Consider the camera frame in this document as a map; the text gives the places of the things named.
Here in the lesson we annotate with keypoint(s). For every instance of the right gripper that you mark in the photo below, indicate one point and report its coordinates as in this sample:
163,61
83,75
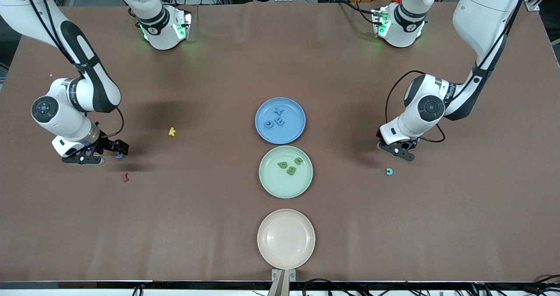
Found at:
106,143

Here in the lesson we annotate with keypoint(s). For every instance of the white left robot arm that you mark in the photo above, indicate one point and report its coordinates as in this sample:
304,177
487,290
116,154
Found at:
481,20

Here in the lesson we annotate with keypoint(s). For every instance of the blue foam letter x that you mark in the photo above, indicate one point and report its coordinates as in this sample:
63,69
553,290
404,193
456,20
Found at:
278,110

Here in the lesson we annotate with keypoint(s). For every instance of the green plate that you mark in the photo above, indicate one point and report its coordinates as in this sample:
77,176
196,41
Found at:
280,186

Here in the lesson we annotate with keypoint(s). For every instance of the brown table cover sheet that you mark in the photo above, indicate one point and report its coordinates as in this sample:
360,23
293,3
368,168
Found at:
218,226

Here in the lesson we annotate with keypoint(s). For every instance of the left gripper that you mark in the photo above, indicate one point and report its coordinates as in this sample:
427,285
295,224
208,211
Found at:
413,143

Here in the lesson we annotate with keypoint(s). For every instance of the metal table edge rail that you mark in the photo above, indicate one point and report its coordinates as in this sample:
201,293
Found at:
65,292

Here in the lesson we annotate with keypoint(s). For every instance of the blue foam letter m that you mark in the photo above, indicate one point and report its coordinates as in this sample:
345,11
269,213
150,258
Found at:
280,121

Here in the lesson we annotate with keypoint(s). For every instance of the yellow foam letter k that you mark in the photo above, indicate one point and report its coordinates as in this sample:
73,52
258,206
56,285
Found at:
171,132

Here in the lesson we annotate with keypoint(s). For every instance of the green foam letter n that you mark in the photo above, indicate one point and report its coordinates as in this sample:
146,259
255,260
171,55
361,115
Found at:
299,160

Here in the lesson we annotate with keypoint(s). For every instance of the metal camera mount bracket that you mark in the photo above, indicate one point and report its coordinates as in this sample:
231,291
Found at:
283,283

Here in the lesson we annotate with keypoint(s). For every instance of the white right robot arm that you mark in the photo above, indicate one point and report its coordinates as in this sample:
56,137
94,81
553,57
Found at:
65,121

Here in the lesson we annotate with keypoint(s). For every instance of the green foam letter B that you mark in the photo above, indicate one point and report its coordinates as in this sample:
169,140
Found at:
292,170

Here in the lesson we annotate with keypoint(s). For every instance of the green foam letter p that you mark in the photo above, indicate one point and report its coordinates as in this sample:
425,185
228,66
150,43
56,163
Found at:
282,165

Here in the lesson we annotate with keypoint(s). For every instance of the pink beige plate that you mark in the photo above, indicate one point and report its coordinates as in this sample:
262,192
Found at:
286,239

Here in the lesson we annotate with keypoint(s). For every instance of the blue plate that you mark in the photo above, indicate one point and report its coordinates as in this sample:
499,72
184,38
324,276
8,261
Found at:
291,134

